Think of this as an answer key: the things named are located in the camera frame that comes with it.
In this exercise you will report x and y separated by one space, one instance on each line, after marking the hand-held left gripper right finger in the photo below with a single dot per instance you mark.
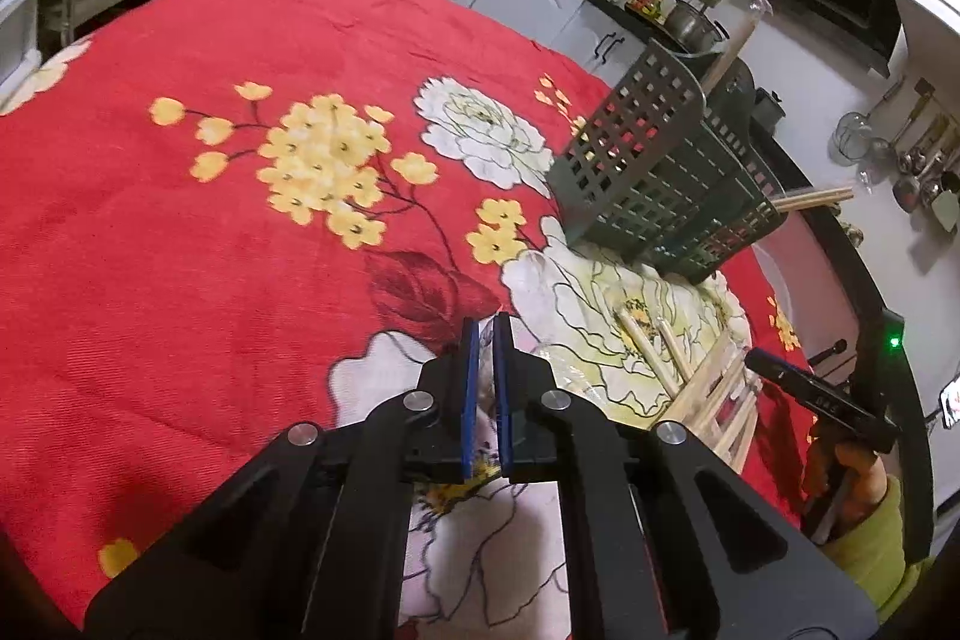
504 400

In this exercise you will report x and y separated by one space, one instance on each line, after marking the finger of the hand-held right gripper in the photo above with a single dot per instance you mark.
784 377

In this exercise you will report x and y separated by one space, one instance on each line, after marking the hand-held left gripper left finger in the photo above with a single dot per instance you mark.
470 400

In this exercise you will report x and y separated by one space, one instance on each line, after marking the pile of chopsticks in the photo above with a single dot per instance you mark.
709 385

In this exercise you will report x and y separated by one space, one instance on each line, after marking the dark green utensil basket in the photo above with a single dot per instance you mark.
660 160

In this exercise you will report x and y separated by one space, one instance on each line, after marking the person's right forearm green sleeve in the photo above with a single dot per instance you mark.
892 550

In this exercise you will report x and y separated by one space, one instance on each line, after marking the row of hanging kitchen utensils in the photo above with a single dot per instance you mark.
922 160

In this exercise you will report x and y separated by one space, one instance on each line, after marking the person's right hand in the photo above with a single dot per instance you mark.
859 475

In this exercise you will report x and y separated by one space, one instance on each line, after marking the wooden chopstick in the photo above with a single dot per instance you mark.
814 203
817 194
731 51

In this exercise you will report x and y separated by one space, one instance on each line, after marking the steel kettle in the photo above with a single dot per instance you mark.
766 106

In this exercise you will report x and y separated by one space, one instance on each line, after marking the red floral blanket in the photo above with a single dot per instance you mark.
187 280

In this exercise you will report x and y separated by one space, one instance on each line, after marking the steel stockpot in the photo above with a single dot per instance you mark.
690 21

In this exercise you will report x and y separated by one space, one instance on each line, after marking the white upper cabinet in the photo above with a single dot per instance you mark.
934 10

